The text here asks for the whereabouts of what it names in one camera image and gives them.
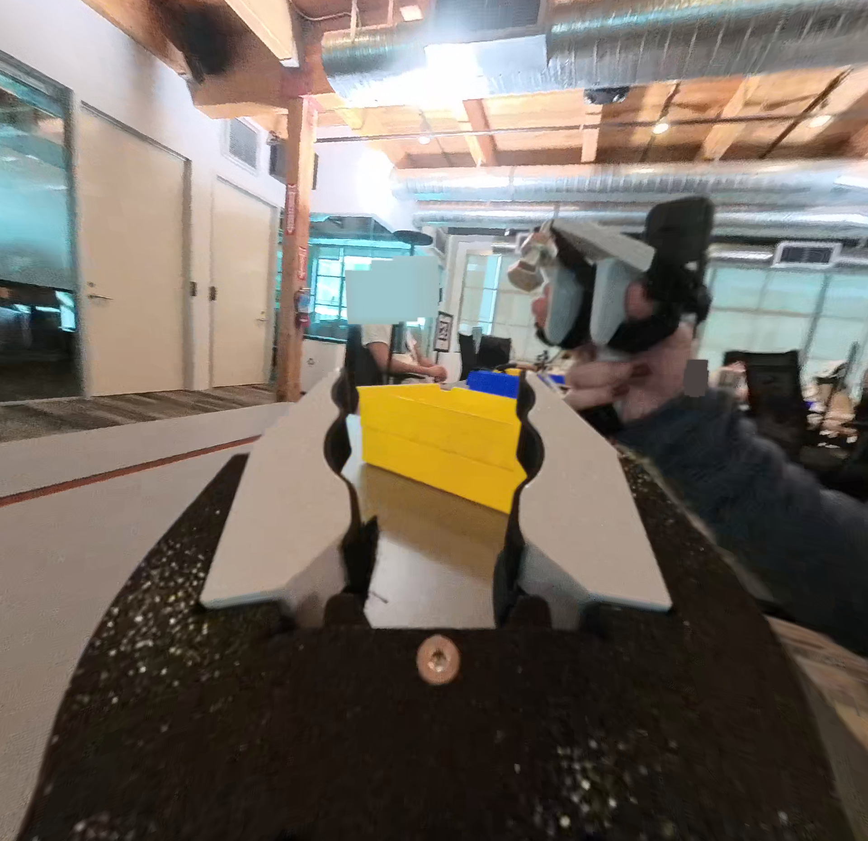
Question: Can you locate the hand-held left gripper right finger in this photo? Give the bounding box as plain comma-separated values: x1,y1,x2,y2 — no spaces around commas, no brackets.
494,372,674,628

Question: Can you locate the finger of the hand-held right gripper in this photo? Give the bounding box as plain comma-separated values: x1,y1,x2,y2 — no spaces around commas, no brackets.
551,217,657,274

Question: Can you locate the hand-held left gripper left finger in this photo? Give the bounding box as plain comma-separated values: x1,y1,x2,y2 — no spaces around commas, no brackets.
200,372,379,628

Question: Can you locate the yellow plastic bin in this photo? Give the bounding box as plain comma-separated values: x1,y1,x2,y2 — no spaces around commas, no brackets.
357,382,528,514

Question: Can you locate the person's right forearm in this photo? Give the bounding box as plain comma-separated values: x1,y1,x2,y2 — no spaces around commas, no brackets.
613,387,868,652

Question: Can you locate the person's right hand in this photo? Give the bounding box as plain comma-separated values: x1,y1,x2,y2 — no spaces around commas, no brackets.
532,272,706,426

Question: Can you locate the white recycling bin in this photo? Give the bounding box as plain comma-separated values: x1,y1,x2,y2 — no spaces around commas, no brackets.
302,336,348,389

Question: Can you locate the blue plastic bin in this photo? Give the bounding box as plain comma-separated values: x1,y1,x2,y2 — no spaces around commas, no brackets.
467,370,524,400

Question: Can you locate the black office chair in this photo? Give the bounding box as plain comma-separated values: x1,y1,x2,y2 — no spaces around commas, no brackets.
458,333,514,374
722,349,811,452

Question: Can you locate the beige door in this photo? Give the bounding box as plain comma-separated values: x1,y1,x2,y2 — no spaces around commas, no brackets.
209,175,280,389
80,103,189,396

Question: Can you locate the black ceiling grille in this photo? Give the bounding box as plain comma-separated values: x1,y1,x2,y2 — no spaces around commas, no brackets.
434,0,547,35

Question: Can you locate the white wall vent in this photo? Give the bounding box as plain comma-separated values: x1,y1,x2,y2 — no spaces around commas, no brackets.
773,241,843,270

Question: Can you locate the wooden post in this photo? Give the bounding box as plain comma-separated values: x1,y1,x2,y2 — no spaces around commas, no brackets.
274,95,321,403

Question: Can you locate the large silver ventilation duct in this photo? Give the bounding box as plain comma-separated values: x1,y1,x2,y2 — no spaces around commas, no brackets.
322,0,868,106

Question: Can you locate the grey wall vent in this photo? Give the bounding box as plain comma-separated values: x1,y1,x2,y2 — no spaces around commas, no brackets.
226,116,262,172

